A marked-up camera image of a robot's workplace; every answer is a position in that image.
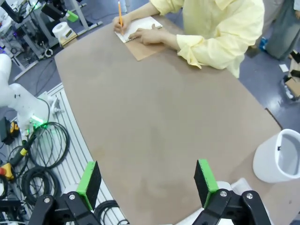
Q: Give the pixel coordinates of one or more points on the cardboard box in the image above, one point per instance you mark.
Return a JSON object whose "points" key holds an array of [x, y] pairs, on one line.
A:
{"points": [[293, 86]]}

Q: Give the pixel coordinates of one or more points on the white round trash bin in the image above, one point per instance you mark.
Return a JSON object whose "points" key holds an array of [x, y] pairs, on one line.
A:
{"points": [[264, 164]]}

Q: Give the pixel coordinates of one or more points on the yellow emergency stop button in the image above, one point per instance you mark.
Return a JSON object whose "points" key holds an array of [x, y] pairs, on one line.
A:
{"points": [[7, 171]]}

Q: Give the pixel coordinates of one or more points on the yellow tape measure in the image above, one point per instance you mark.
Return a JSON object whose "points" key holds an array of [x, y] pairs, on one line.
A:
{"points": [[14, 127]]}

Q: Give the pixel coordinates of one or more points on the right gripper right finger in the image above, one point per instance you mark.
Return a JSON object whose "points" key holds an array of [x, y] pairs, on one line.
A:
{"points": [[204, 180]]}

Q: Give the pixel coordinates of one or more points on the person's right hand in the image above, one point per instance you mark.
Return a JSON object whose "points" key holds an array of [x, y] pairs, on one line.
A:
{"points": [[126, 23]]}

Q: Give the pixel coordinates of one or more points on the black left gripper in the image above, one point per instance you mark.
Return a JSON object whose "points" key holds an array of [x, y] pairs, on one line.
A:
{"points": [[55, 9]]}

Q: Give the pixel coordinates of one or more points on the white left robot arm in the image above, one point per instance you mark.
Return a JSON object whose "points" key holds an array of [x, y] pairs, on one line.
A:
{"points": [[21, 103]]}

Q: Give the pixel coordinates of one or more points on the person's right forearm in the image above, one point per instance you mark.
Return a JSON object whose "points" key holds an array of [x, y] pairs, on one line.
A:
{"points": [[145, 10]]}

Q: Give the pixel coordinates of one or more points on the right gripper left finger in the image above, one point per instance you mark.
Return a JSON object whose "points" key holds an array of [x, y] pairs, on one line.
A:
{"points": [[91, 185]]}

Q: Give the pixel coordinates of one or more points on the spiral notebook with brown cover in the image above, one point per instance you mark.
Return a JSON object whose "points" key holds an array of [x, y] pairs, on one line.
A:
{"points": [[143, 52]]}

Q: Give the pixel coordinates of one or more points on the metal bracket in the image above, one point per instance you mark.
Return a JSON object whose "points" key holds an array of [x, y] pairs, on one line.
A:
{"points": [[55, 105]]}

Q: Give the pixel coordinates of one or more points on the white frame workbench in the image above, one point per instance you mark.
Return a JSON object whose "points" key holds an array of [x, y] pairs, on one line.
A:
{"points": [[84, 16]]}

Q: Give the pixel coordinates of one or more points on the yellow pencil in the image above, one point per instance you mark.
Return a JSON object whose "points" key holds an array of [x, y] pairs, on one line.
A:
{"points": [[120, 11]]}

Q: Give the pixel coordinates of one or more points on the person in yellow shirt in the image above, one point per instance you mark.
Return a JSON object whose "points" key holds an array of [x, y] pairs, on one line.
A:
{"points": [[222, 35]]}

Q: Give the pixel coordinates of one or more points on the person's left hand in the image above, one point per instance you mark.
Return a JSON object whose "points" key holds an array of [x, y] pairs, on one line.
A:
{"points": [[150, 36]]}

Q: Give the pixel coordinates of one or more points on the person in grey jeans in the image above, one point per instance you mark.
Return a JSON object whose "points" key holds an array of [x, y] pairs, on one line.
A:
{"points": [[283, 35]]}

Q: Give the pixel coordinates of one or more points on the person's left forearm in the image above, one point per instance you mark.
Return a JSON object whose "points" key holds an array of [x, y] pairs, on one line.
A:
{"points": [[171, 41]]}

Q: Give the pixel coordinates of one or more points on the white tissue roll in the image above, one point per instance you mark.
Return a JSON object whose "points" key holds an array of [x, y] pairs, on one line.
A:
{"points": [[59, 29]]}

